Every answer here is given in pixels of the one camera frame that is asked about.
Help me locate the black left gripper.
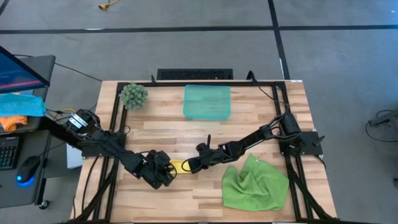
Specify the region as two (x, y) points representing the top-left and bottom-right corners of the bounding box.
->
(141, 150), (178, 190)

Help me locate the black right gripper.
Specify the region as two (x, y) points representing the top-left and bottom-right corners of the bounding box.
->
(187, 134), (225, 174)

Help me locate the yellow microfiber towel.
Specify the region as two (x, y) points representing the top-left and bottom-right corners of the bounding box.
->
(169, 159), (192, 174)

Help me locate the green microfiber towel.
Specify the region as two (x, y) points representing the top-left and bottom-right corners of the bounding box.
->
(221, 154), (290, 213)

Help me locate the teal plastic basket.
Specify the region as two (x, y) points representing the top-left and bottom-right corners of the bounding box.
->
(182, 84), (232, 121)

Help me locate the artificial green succulent plant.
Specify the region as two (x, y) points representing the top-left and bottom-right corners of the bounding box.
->
(119, 82), (149, 110)

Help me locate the white box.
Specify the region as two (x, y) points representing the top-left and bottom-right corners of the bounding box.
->
(66, 143), (84, 169)

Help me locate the black computer mouse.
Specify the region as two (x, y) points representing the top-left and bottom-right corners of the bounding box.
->
(16, 155), (41, 184)

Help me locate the grey computer cart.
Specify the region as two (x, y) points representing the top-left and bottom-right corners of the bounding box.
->
(0, 55), (57, 210)

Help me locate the blue cloth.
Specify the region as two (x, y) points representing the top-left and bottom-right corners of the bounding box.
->
(0, 93), (47, 118)

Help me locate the black backlit keyboard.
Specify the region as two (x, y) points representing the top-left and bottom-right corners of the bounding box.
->
(0, 136), (20, 170)

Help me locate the orange cloth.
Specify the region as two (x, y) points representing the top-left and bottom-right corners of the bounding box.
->
(0, 115), (28, 132)

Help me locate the computer monitor with blue screen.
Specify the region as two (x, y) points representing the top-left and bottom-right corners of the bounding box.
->
(0, 45), (51, 94)

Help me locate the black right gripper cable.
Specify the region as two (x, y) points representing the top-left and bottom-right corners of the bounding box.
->
(181, 157), (200, 172)

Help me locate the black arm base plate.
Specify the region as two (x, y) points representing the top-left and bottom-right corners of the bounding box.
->
(81, 136), (125, 157)
(279, 131), (326, 156)

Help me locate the black metal table frame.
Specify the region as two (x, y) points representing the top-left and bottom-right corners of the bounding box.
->
(63, 79), (343, 224)

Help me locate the black cable under table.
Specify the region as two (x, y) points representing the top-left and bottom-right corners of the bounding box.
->
(81, 155), (100, 215)

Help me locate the black frame cable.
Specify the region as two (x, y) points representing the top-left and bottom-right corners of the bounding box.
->
(246, 70), (292, 108)

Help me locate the thin black floor cable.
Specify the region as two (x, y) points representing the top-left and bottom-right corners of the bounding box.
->
(14, 54), (103, 83)

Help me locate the yellow floor cable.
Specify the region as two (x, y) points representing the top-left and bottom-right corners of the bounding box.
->
(98, 0), (121, 10)

